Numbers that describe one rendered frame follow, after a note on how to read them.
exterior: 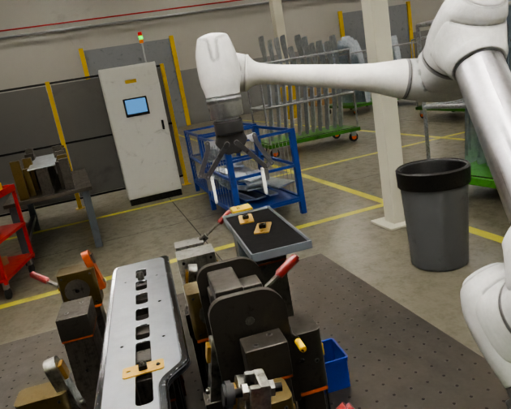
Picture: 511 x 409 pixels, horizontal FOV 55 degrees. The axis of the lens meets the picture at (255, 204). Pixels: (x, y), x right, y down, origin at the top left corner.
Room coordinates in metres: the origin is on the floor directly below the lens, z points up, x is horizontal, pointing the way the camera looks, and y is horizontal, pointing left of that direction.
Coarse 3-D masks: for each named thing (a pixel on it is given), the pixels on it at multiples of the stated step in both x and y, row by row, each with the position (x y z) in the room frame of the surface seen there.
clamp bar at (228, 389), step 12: (252, 372) 0.48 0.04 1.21; (228, 384) 0.46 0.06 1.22; (252, 384) 0.48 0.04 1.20; (264, 384) 0.46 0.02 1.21; (276, 384) 0.47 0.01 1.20; (228, 396) 0.45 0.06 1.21; (240, 396) 0.46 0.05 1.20; (252, 396) 0.45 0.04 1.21; (264, 396) 0.45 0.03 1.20; (228, 408) 0.45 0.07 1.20; (252, 408) 0.45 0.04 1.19; (264, 408) 0.45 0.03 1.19
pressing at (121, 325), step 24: (144, 264) 1.55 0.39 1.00; (168, 264) 1.50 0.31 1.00; (120, 288) 1.37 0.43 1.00; (168, 288) 1.30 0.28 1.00; (120, 312) 1.19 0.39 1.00; (168, 312) 1.14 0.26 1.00; (120, 336) 1.06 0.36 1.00; (168, 336) 1.02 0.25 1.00; (120, 360) 0.95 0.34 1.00; (168, 360) 0.91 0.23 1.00; (120, 384) 0.86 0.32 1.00; (168, 384) 0.84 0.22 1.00; (96, 408) 0.80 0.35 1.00; (120, 408) 0.78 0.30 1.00; (144, 408) 0.77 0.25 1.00; (168, 408) 0.75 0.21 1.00
